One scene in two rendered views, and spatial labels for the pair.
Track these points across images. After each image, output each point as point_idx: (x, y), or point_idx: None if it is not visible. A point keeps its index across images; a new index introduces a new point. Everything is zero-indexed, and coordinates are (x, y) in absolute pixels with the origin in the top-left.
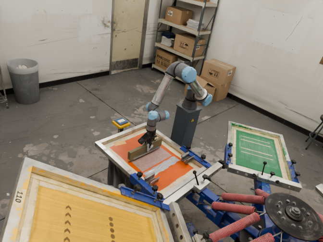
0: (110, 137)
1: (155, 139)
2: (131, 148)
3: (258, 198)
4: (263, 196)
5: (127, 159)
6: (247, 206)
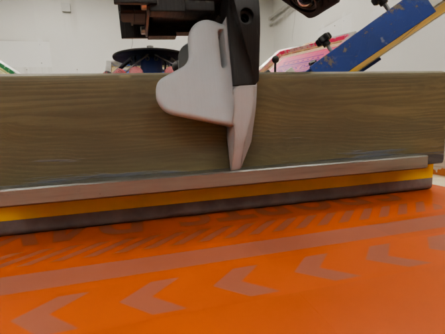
0: None
1: (120, 29)
2: (427, 267)
3: (139, 70)
4: (132, 67)
5: (442, 195)
6: (172, 71)
